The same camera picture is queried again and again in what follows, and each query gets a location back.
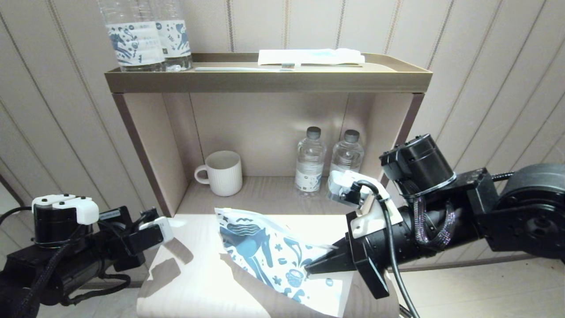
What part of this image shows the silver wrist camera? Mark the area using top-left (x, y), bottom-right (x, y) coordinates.
top-left (328, 170), bottom-right (403, 239)
top-left (127, 216), bottom-right (174, 256)

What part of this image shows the white ribbed mug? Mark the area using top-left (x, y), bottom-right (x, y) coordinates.
top-left (195, 151), bottom-right (243, 197)

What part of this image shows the black left camera cable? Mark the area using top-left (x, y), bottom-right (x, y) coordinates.
top-left (130, 208), bottom-right (160, 230)

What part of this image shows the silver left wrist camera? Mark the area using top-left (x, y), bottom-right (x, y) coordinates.
top-left (127, 216), bottom-right (174, 256)

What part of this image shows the large clear water bottle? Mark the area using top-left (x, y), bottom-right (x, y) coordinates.
top-left (98, 0), bottom-right (165, 72)
top-left (150, 0), bottom-right (193, 72)

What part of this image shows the braided left arm cable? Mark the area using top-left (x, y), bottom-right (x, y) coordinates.
top-left (60, 272), bottom-right (132, 307)

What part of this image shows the braided right arm cable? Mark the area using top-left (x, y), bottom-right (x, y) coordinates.
top-left (413, 197), bottom-right (457, 252)

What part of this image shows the black camera cable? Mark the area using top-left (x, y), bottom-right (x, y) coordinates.
top-left (130, 208), bottom-right (160, 230)
top-left (353, 180), bottom-right (420, 318)

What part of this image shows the light blue toothbrush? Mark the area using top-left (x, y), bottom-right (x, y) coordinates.
top-left (194, 63), bottom-right (295, 72)

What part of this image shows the small clear water bottle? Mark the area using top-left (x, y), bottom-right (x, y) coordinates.
top-left (294, 126), bottom-right (326, 197)
top-left (329, 129), bottom-right (365, 177)

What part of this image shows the white wrapped toothbrush packet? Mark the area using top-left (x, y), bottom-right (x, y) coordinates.
top-left (258, 49), bottom-right (365, 67)

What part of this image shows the white wall mounted object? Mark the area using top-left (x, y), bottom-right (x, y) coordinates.
top-left (0, 185), bottom-right (20, 216)

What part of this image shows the brown open shelf unit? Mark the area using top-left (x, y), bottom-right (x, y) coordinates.
top-left (104, 53), bottom-right (433, 226)

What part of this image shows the blue horse print bag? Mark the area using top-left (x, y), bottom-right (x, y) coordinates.
top-left (214, 208), bottom-right (354, 318)

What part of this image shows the braided arm cable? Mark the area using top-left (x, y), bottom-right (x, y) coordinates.
top-left (60, 272), bottom-right (132, 307)
top-left (413, 197), bottom-right (457, 252)

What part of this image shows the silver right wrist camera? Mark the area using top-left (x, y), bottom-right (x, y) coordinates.
top-left (328, 170), bottom-right (403, 239)

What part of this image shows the black right camera cable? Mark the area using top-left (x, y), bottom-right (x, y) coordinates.
top-left (353, 180), bottom-right (420, 318)

